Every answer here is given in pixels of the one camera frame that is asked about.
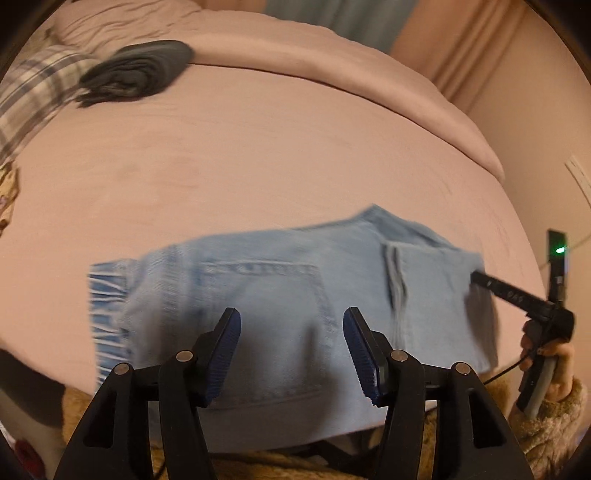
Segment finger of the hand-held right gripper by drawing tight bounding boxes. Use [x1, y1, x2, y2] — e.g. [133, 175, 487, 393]
[470, 270, 551, 320]

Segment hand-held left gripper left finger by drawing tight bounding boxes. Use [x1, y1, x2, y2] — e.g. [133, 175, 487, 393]
[54, 307, 242, 480]

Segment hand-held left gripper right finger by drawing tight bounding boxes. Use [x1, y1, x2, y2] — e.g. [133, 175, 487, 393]
[342, 307, 536, 480]

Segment light blue denim pants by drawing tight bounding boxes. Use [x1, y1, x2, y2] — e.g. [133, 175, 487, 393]
[88, 204, 500, 455]

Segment person's right hand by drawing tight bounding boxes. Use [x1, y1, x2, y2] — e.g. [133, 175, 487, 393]
[521, 323, 574, 403]

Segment person's fuzzy beige robe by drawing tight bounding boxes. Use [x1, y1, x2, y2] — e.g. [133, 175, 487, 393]
[62, 387, 513, 480]

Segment pink curtain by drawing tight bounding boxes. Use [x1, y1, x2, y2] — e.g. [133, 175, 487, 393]
[390, 0, 532, 114]

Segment patterned cream cloth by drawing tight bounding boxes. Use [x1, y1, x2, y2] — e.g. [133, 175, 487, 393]
[0, 166, 21, 237]

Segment pink duvet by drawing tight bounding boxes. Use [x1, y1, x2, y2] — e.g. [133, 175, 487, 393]
[46, 0, 506, 183]

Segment dark folded clothes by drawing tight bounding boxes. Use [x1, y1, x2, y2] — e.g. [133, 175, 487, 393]
[76, 40, 195, 108]

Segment blue curtain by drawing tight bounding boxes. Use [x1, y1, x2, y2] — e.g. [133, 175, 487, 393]
[263, 0, 409, 54]

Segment plaid pillow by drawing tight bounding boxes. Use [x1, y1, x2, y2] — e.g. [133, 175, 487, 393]
[0, 44, 100, 162]

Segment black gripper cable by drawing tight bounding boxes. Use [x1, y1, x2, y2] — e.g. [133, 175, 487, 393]
[482, 353, 529, 385]

